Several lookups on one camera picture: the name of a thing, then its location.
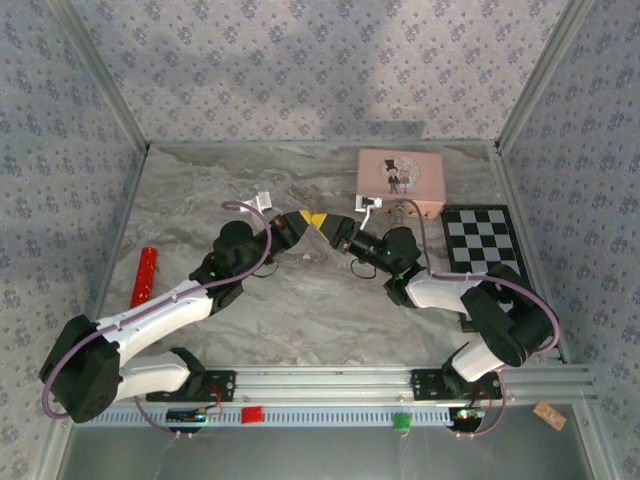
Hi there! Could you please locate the pink tin box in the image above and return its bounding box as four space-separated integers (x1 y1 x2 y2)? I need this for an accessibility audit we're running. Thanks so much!
355 147 447 219

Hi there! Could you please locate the black white chessboard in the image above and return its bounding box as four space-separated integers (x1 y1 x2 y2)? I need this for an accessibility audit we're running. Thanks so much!
439 204 534 334

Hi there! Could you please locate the red perforated cylinder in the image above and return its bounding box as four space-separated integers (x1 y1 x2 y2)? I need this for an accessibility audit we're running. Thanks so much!
129 244 159 310

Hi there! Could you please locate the left circuit board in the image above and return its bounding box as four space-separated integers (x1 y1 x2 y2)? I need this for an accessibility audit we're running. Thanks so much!
166 407 209 426

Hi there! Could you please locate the orange paper tag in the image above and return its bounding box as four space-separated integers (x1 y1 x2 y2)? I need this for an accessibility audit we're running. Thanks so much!
532 401 569 431

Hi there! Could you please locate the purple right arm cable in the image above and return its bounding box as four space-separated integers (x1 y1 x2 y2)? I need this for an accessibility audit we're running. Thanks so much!
394 198 561 440

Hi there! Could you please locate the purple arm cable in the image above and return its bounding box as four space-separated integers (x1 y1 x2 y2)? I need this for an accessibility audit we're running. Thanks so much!
42 199 275 441
394 198 561 440

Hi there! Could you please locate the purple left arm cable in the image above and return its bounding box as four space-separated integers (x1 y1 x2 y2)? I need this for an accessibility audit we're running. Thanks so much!
42 199 275 441

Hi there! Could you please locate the aluminium table edge rail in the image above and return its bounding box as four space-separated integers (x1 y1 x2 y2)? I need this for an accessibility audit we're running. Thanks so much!
492 144 571 364
92 147 151 311

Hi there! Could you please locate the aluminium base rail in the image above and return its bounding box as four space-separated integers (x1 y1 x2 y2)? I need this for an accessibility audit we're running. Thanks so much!
144 364 599 401

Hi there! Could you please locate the grey slotted cable duct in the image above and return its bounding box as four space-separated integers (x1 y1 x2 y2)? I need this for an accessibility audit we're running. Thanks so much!
97 404 481 429

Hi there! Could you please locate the aluminium corner post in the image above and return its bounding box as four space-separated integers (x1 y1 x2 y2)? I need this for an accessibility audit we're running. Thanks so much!
494 0 599 151
52 0 151 151

